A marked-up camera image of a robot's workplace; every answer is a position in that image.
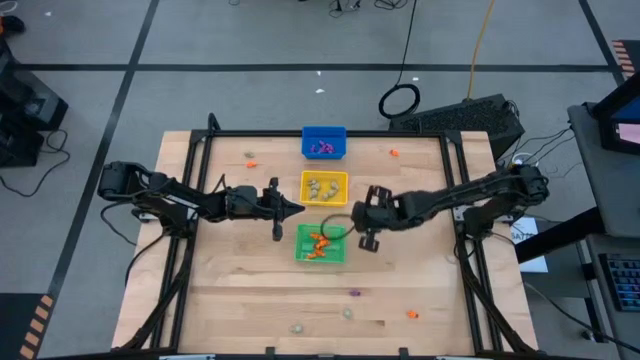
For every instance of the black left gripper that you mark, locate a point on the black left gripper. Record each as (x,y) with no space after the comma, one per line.
(245,202)

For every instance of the backlit keyboard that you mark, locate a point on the backlit keyboard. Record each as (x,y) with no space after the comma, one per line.
(625,282)

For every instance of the white label strip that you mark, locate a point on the white label strip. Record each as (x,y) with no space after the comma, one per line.
(187,357)

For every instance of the blue plastic basket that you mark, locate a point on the blue plastic basket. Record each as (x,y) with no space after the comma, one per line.
(335,135)

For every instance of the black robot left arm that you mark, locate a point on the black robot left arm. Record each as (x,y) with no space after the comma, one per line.
(170,197)

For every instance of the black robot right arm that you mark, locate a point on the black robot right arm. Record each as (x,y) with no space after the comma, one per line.
(465,197)

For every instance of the yellow plastic basket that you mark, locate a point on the yellow plastic basket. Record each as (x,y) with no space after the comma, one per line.
(343,174)

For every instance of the black computer tower case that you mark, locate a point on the black computer tower case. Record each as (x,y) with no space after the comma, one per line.
(457,120)

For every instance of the black hazard-striped floor mat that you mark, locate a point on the black hazard-striped floor mat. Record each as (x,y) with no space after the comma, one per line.
(627,55)
(15,325)

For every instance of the grey desk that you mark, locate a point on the grey desk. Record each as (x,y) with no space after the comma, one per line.
(625,190)
(595,325)

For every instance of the black framed monitor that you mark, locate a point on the black framed monitor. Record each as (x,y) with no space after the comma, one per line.
(620,135)

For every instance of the green plastic basket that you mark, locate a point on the green plastic basket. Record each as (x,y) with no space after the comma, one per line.
(337,255)

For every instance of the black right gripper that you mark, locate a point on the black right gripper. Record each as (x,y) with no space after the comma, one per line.
(382,215)

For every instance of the white paper sign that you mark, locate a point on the white paper sign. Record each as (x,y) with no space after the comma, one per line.
(530,250)

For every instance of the black support beam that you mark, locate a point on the black support beam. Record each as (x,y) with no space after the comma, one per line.
(530,252)

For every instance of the black rounded floor object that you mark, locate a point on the black rounded floor object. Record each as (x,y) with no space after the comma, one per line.
(12,24)

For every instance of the black equipment stack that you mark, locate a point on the black equipment stack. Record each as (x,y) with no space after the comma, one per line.
(25,115)

